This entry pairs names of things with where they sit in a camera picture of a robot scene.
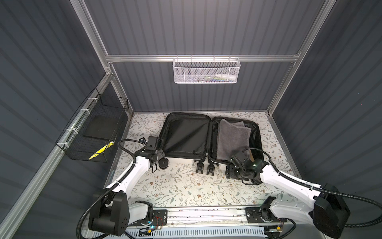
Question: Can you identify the white tube in basket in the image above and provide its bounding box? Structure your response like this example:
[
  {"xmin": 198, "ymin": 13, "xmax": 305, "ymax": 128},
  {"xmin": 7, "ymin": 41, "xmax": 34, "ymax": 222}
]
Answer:
[{"xmin": 214, "ymin": 74, "xmax": 237, "ymax": 82}]

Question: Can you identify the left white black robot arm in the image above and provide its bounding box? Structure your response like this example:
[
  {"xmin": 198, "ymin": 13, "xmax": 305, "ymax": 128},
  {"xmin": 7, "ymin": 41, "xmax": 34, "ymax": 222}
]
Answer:
[{"xmin": 76, "ymin": 136, "xmax": 165, "ymax": 239}]

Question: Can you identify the black wire mesh basket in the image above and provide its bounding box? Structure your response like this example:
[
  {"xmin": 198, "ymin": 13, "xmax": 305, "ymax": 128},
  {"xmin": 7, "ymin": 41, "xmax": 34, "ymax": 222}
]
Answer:
[{"xmin": 56, "ymin": 90, "xmax": 129, "ymax": 163}]

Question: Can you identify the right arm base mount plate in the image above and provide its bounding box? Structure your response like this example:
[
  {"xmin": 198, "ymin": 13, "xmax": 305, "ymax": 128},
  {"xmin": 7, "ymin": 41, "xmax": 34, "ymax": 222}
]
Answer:
[{"xmin": 245, "ymin": 206, "xmax": 287, "ymax": 224}]

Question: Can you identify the black flat pad in basket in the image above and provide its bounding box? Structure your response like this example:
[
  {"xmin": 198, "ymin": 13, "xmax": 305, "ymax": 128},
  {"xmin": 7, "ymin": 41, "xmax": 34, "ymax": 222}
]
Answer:
[{"xmin": 84, "ymin": 116, "xmax": 119, "ymax": 140}]

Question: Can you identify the yellow black striped item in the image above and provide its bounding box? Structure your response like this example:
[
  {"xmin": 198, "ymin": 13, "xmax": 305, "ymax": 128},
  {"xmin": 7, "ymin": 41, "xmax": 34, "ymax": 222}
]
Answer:
[{"xmin": 89, "ymin": 141, "xmax": 114, "ymax": 160}]

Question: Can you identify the grey towel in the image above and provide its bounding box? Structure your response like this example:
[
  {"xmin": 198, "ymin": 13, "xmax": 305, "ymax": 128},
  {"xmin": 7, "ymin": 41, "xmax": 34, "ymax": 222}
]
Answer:
[{"xmin": 216, "ymin": 119, "xmax": 252, "ymax": 160}]

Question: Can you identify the white wire mesh basket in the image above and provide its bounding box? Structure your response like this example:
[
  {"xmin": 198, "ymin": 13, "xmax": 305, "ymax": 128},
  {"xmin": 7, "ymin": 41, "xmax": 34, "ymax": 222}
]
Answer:
[{"xmin": 172, "ymin": 57, "xmax": 241, "ymax": 84}]

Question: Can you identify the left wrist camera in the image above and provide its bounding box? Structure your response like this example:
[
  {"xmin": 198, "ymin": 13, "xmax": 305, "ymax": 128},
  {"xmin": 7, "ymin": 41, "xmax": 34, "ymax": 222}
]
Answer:
[{"xmin": 138, "ymin": 136, "xmax": 163, "ymax": 150}]

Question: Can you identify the white perforated vent panel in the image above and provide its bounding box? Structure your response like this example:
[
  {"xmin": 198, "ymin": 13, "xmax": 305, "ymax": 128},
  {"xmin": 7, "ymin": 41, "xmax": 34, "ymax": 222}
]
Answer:
[{"xmin": 91, "ymin": 226, "xmax": 266, "ymax": 239}]

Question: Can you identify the black carry-on suitcase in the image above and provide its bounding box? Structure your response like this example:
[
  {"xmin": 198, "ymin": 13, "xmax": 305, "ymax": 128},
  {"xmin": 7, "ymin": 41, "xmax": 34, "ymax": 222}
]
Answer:
[{"xmin": 159, "ymin": 112, "xmax": 264, "ymax": 175}]

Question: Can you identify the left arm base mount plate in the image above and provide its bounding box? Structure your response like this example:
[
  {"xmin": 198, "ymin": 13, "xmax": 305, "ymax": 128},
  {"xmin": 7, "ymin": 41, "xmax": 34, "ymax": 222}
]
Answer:
[{"xmin": 135, "ymin": 209, "xmax": 168, "ymax": 227}]

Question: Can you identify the aluminium front rail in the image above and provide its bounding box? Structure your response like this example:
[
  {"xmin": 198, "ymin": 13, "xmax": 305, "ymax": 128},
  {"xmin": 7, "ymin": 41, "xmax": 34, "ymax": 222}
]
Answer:
[{"xmin": 86, "ymin": 204, "xmax": 326, "ymax": 229}]

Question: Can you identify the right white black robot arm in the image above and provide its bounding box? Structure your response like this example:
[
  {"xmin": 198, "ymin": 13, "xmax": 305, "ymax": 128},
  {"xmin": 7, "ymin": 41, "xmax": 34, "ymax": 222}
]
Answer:
[{"xmin": 230, "ymin": 149, "xmax": 382, "ymax": 239}]

